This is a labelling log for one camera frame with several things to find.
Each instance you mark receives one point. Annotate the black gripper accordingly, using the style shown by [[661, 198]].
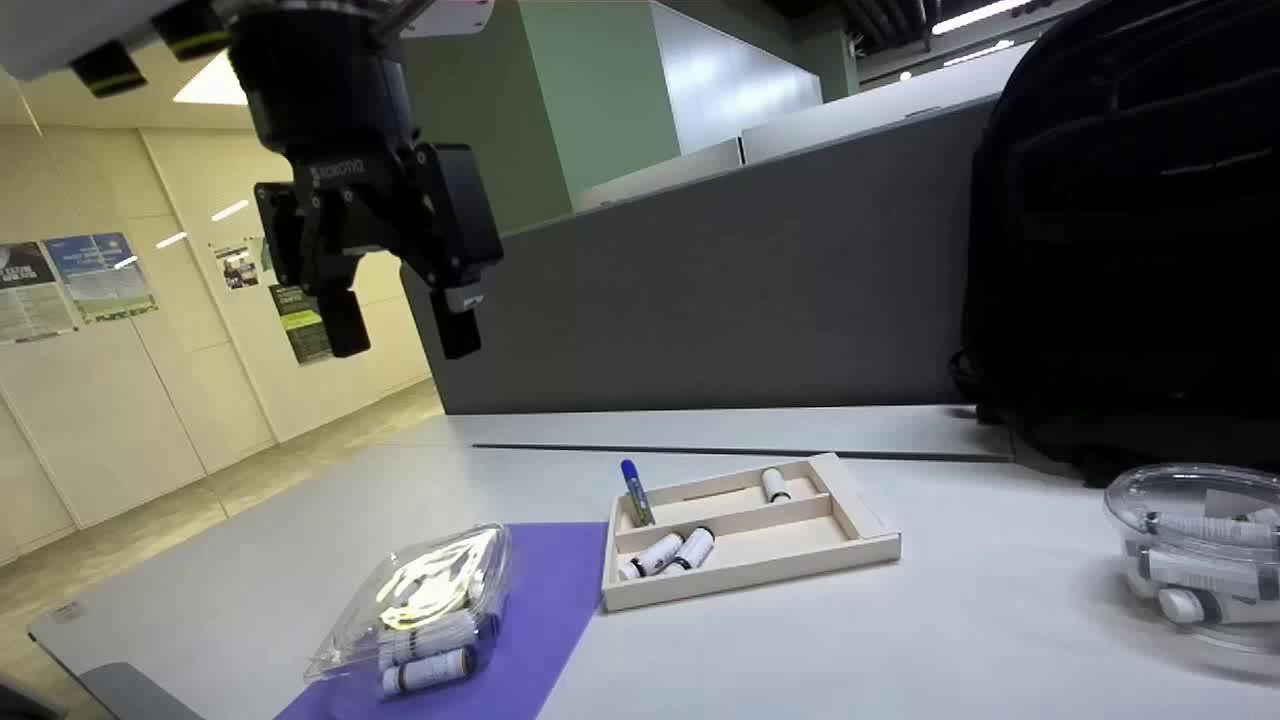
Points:
[[333, 92]]

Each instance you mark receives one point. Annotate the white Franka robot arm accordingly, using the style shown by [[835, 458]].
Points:
[[42, 28]]

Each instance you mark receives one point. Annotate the blue capped pen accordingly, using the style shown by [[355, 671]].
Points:
[[637, 495]]

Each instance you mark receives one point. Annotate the clear plastic box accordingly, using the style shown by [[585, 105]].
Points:
[[420, 603]]

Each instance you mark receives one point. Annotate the ceiling light panel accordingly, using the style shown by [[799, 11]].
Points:
[[212, 83]]

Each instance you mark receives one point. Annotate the green pillar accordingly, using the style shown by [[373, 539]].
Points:
[[602, 92]]

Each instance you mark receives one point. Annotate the white cylinder black band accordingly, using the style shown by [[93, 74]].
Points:
[[429, 636], [429, 671]]

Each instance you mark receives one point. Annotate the grey partition panel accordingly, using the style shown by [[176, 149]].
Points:
[[723, 282]]

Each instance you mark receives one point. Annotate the purple cloth mat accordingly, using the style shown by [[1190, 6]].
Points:
[[547, 613]]

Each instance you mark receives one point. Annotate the wooden divided tray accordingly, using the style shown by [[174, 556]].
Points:
[[746, 555]]

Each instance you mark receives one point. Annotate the black backpack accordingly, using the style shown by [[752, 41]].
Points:
[[1134, 243]]

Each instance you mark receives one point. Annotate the small white cylinder in bowl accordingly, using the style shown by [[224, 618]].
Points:
[[1185, 607]]

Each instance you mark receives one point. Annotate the white block in bowl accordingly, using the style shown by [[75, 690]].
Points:
[[1205, 574]]

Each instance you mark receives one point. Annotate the clear glass bowl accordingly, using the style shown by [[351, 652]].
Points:
[[1200, 625]]

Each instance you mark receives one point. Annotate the dark green wall poster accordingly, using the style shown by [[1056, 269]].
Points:
[[306, 334]]

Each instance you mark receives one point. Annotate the small photo wall poster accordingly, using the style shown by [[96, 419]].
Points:
[[237, 266]]

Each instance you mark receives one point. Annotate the blue green wall poster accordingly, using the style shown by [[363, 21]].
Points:
[[100, 272]]

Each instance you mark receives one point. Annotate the grey wall poster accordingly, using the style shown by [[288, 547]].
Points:
[[28, 295]]

